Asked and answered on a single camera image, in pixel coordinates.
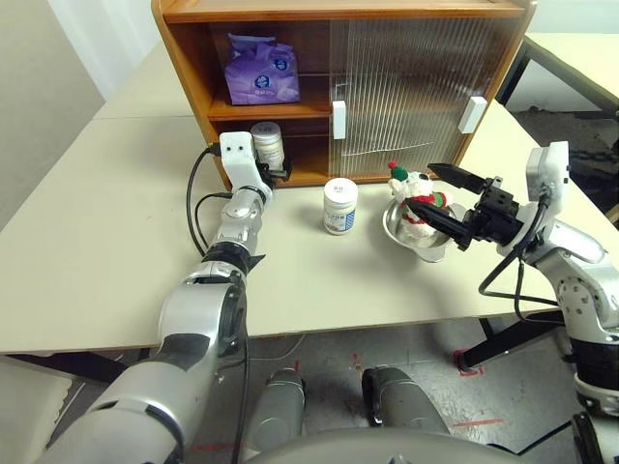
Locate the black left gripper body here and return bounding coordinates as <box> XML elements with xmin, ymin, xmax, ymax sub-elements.
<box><xmin>254</xmin><ymin>162</ymin><xmax>286</xmax><ymax>189</ymax></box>

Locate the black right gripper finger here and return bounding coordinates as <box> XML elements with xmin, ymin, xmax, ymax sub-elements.
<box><xmin>409</xmin><ymin>200</ymin><xmax>475</xmax><ymax>251</ymax></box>
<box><xmin>427</xmin><ymin>162</ymin><xmax>488</xmax><ymax>196</ymax></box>

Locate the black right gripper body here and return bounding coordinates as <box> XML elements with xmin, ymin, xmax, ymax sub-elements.
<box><xmin>460</xmin><ymin>176</ymin><xmax>522</xmax><ymax>247</ymax></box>

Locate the white plain-label jar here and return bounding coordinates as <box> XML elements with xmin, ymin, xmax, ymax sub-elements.
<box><xmin>250</xmin><ymin>121</ymin><xmax>285</xmax><ymax>171</ymax></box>

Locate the steel bowl with handles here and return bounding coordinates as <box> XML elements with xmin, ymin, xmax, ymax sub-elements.
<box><xmin>382</xmin><ymin>195</ymin><xmax>469</xmax><ymax>265</ymax></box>

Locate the white plush bear toy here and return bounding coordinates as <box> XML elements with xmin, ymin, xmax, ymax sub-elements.
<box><xmin>388</xmin><ymin>160</ymin><xmax>455</xmax><ymax>241</ymax></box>

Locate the white door handle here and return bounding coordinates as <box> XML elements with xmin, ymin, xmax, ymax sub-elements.
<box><xmin>457</xmin><ymin>95</ymin><xmax>487</xmax><ymax>135</ymax></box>
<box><xmin>331</xmin><ymin>100</ymin><xmax>347</xmax><ymax>141</ymax></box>

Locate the white blue-label jar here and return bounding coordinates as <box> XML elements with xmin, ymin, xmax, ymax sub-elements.
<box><xmin>322</xmin><ymin>177</ymin><xmax>360</xmax><ymax>237</ymax></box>

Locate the purple tissue pack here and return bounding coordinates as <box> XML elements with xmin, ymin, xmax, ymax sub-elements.
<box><xmin>223</xmin><ymin>32</ymin><xmax>301</xmax><ymax>106</ymax></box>

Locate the ribbed clear sliding door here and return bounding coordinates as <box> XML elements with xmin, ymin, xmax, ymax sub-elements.
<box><xmin>345</xmin><ymin>18</ymin><xmax>510</xmax><ymax>178</ymax></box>
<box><xmin>328</xmin><ymin>19</ymin><xmax>499</xmax><ymax>181</ymax></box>

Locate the wooden cabinet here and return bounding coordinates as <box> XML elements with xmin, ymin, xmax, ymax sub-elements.
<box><xmin>150</xmin><ymin>0</ymin><xmax>538</xmax><ymax>190</ymax></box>

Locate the red floor tape square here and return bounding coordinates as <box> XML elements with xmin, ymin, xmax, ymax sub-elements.
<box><xmin>454</xmin><ymin>350</ymin><xmax>485</xmax><ymax>378</ymax></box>

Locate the beige adjoining table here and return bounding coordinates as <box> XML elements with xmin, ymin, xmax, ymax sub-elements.
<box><xmin>91</xmin><ymin>41</ymin><xmax>194</xmax><ymax>120</ymax></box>

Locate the grey rounded robot leg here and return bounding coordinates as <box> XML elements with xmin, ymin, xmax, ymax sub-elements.
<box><xmin>361</xmin><ymin>365</ymin><xmax>451</xmax><ymax>434</ymax></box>
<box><xmin>246</xmin><ymin>367</ymin><xmax>309</xmax><ymax>449</ymax></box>

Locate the grey robot torso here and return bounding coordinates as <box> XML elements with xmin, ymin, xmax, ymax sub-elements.
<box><xmin>244</xmin><ymin>427</ymin><xmax>523</xmax><ymax>464</ymax></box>

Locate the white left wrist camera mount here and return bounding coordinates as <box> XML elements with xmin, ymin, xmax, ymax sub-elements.
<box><xmin>219</xmin><ymin>130</ymin><xmax>273</xmax><ymax>197</ymax></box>

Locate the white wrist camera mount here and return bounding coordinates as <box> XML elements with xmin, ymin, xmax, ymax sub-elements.
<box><xmin>497</xmin><ymin>140</ymin><xmax>572</xmax><ymax>252</ymax></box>
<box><xmin>219</xmin><ymin>130</ymin><xmax>273</xmax><ymax>197</ymax></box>

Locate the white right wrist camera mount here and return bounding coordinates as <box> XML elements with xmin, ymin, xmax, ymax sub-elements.
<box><xmin>497</xmin><ymin>140</ymin><xmax>572</xmax><ymax>252</ymax></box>

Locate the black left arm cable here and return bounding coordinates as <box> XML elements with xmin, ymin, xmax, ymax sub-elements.
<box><xmin>186</xmin><ymin>143</ymin><xmax>252</xmax><ymax>464</ymax></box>

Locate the white floor cable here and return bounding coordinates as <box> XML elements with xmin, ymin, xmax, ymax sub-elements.
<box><xmin>249</xmin><ymin>333</ymin><xmax>309</xmax><ymax>362</ymax></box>

